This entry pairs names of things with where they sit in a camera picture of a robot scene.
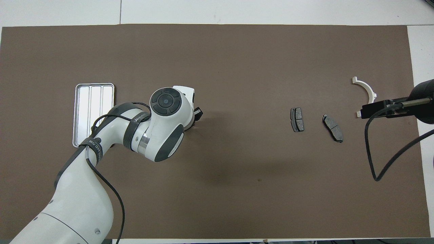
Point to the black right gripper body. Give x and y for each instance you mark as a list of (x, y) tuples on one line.
[(425, 91)]

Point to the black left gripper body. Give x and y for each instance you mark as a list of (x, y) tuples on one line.
[(198, 116)]

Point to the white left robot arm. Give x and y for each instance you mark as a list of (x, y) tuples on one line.
[(74, 203)]

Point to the silver metal tray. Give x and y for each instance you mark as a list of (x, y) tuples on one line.
[(91, 98)]

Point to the brown table mat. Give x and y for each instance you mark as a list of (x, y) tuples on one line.
[(237, 189)]

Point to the dark grey rectangular brake pad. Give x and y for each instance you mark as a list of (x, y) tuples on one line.
[(297, 119)]

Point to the dark grey curved brake pad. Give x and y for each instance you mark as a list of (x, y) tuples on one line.
[(333, 128)]

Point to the white curved plastic bracket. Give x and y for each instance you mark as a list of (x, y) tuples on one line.
[(368, 88)]

